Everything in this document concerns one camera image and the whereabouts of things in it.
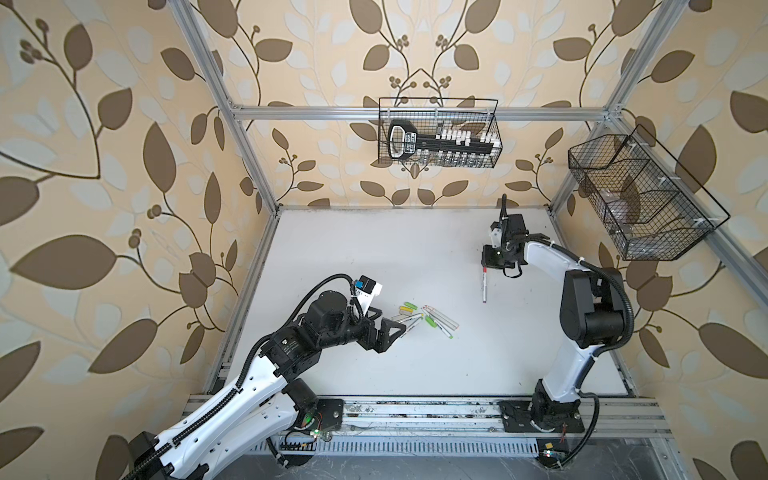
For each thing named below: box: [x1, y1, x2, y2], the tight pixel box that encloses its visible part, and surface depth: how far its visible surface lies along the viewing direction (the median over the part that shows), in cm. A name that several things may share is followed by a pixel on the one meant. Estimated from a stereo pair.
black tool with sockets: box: [387, 120, 502, 161], surface depth 85 cm
